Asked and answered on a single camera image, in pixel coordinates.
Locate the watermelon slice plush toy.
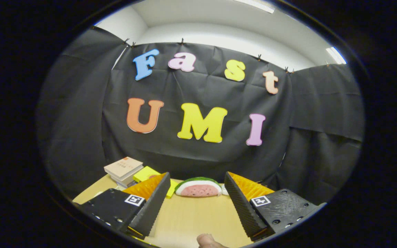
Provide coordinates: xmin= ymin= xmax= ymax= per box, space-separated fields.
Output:
xmin=174 ymin=177 xmax=222 ymax=197

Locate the ceiling light panel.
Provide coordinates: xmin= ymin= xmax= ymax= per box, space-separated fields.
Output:
xmin=233 ymin=0 xmax=275 ymax=14
xmin=325 ymin=46 xmax=347 ymax=65

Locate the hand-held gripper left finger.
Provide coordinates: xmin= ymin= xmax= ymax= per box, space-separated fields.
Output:
xmin=74 ymin=172 xmax=171 ymax=240

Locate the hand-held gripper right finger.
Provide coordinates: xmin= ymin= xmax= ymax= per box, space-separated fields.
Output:
xmin=224 ymin=172 xmax=326 ymax=242

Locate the beige book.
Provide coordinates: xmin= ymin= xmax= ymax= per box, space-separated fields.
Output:
xmin=104 ymin=157 xmax=144 ymax=182

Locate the yellow book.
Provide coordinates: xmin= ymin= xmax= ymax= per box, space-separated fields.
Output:
xmin=133 ymin=166 xmax=179 ymax=199

